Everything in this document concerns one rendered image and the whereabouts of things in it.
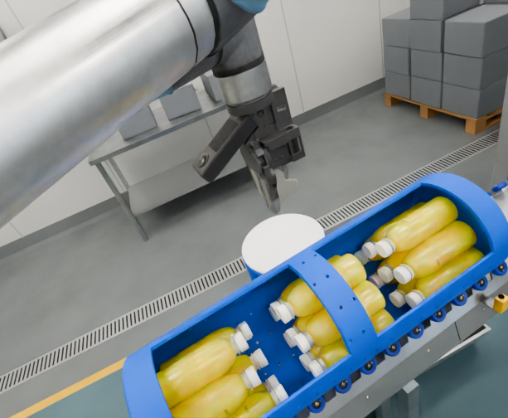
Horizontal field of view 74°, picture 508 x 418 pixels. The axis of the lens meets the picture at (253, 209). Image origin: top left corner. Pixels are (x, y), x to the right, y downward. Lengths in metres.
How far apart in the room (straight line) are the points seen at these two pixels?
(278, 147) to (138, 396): 0.50
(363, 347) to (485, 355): 1.37
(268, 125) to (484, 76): 3.05
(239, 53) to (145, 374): 0.58
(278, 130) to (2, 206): 0.40
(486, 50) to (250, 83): 3.04
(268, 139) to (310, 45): 3.71
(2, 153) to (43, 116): 0.03
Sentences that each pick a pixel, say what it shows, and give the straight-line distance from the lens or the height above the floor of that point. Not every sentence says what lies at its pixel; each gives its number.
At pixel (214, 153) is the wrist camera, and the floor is 1.57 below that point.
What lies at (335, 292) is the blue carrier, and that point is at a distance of 0.72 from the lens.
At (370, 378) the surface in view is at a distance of 0.95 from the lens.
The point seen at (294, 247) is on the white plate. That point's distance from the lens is 1.09.
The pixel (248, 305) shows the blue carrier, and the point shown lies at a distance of 0.92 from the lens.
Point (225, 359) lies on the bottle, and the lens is 0.74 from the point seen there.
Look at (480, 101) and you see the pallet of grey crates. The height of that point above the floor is 0.30.
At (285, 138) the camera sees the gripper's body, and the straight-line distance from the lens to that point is 0.53.
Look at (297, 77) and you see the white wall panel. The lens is 4.18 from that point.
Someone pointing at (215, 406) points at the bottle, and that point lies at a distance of 0.75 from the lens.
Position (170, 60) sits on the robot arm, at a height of 1.74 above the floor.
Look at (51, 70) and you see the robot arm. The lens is 0.22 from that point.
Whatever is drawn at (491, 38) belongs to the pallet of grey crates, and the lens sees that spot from 3.43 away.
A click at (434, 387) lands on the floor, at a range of 1.97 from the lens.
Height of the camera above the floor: 1.78
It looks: 35 degrees down
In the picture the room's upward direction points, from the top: 20 degrees counter-clockwise
